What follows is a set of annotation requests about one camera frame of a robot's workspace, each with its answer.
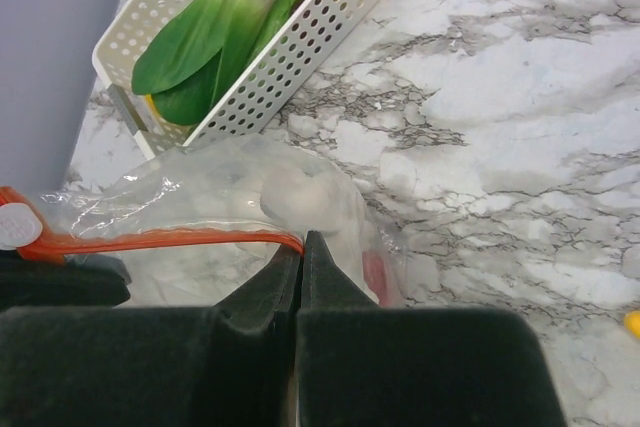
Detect clear zip bag orange zipper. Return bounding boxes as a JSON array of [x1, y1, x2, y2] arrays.
[[1, 134, 404, 307]]

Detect white perforated plastic basket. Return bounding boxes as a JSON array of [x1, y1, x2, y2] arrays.
[[93, 0, 378, 157]]

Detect yellow screwdriver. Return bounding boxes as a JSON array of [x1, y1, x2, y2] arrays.
[[623, 311, 640, 338]]

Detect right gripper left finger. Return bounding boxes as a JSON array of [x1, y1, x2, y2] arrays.
[[1, 247, 301, 426]]

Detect orange peach toy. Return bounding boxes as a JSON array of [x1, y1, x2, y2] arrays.
[[362, 250, 402, 307]]

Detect white mushroom toy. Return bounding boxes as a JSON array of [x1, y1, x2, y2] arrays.
[[197, 167, 342, 234]]

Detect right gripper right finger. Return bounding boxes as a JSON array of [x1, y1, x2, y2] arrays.
[[296, 232, 566, 426]]

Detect green bok choy toy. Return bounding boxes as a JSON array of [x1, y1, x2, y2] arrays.
[[131, 0, 292, 126]]

